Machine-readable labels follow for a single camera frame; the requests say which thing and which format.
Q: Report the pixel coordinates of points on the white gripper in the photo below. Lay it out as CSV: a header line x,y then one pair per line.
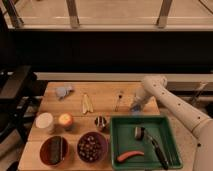
x,y
141,97

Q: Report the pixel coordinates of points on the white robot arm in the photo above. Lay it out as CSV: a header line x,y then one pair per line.
x,y
197,122

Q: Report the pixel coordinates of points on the green plastic tray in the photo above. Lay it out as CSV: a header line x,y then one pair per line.
x,y
122,138

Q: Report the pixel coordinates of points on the small striped cup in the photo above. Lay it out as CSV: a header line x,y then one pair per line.
x,y
100,123

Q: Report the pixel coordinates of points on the red sausage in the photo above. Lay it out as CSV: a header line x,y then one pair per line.
x,y
128,154

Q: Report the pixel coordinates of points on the red bowl with nuts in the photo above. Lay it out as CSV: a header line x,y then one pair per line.
x,y
92,147

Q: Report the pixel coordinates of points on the red yellow apple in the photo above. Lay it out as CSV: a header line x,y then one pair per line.
x,y
65,120

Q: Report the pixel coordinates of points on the grey toy elephant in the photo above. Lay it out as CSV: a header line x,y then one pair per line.
x,y
62,92

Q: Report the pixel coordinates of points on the white round container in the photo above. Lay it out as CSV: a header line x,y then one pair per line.
x,y
45,121

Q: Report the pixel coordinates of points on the red bowl with dark block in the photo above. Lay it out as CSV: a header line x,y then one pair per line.
x,y
54,151

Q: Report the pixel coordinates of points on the black equipment on left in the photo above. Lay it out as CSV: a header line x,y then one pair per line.
x,y
18,91

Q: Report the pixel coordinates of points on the black handled kitchen tool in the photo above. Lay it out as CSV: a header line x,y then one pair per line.
x,y
142,133

